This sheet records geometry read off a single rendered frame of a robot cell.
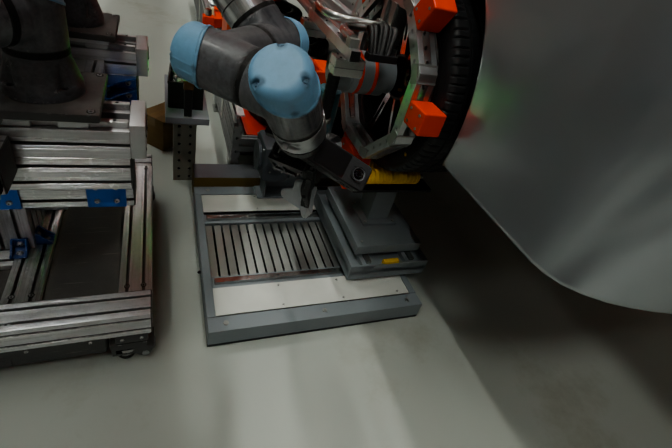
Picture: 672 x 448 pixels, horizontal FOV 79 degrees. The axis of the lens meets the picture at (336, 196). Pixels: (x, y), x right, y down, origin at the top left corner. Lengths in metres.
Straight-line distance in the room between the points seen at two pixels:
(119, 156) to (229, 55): 0.63
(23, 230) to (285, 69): 1.19
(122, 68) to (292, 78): 1.12
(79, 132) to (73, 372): 0.76
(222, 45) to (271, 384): 1.16
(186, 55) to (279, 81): 0.13
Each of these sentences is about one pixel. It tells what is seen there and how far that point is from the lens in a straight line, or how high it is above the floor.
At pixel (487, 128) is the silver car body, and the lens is 1.10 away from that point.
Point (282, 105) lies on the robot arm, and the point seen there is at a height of 1.09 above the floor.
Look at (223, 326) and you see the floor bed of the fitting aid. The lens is 1.47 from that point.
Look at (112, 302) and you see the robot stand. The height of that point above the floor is 0.23.
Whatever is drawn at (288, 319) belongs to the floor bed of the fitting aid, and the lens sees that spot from 1.51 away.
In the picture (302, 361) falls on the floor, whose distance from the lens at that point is 1.53.
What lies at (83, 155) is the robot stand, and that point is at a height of 0.69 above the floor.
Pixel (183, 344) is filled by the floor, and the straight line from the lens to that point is 1.53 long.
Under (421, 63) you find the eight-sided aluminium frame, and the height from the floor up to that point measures 0.98.
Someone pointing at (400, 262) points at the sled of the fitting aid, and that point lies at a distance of 1.73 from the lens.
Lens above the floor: 1.28
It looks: 35 degrees down
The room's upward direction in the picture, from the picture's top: 16 degrees clockwise
